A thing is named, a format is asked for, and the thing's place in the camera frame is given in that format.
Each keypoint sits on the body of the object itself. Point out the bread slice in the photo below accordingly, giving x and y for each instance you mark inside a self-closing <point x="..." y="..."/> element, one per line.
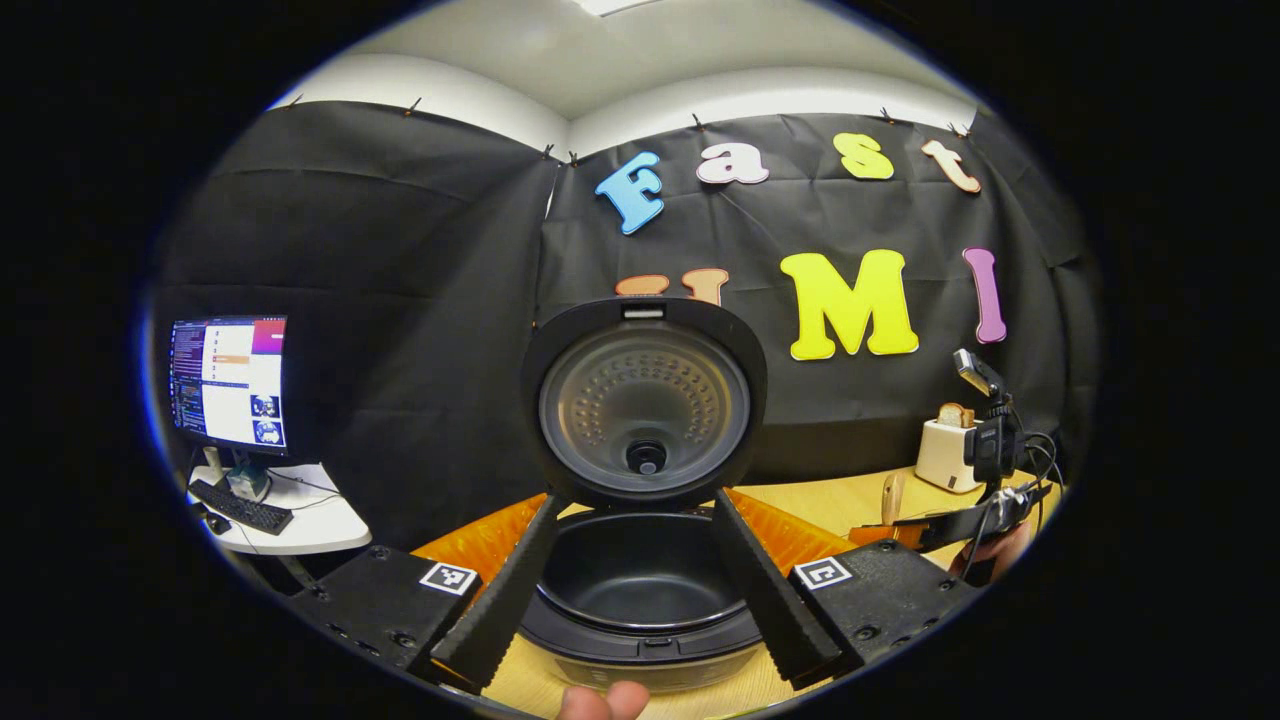
<point x="955" y="415"/>

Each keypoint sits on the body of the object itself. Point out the black silver rice cooker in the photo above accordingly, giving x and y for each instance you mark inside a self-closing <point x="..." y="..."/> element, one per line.
<point x="640" y="400"/>

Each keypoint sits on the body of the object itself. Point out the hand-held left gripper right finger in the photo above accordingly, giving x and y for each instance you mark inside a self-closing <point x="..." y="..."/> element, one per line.
<point x="765" y="595"/>

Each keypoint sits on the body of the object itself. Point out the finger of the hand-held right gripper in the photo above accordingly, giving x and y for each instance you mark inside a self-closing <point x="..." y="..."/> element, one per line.
<point x="960" y="522"/>

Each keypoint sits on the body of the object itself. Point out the computer monitor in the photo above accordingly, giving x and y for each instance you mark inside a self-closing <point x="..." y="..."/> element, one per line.
<point x="230" y="385"/>

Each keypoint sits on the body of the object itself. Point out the white side table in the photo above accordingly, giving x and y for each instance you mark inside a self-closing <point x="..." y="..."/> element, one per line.
<point x="320" y="525"/>

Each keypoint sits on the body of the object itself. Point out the black backdrop cloth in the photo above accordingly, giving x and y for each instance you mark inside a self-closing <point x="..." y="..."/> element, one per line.
<point x="400" y="300"/>

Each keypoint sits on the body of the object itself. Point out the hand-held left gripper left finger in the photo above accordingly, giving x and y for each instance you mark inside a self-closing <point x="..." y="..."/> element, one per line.
<point x="505" y="600"/>

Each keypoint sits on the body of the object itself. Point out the black computer mouse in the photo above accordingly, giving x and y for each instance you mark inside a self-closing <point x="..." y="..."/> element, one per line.
<point x="218" y="524"/>

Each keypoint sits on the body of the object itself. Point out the black keyboard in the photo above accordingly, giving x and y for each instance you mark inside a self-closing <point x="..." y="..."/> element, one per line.
<point x="240" y="507"/>

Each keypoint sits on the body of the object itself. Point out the white toaster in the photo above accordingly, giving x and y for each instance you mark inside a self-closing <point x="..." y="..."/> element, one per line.
<point x="940" y="460"/>

